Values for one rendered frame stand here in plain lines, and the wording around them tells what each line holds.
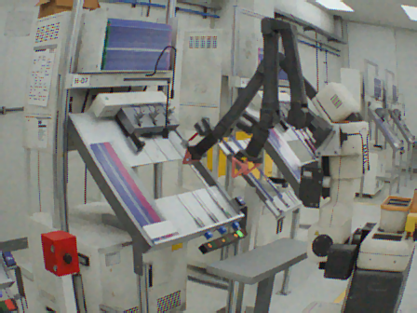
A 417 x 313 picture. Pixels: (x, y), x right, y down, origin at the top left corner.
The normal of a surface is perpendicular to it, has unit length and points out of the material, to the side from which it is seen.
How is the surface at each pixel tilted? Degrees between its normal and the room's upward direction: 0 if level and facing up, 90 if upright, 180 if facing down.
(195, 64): 90
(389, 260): 90
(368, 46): 90
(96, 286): 90
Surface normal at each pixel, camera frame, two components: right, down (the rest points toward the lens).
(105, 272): 0.83, 0.12
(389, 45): -0.55, 0.09
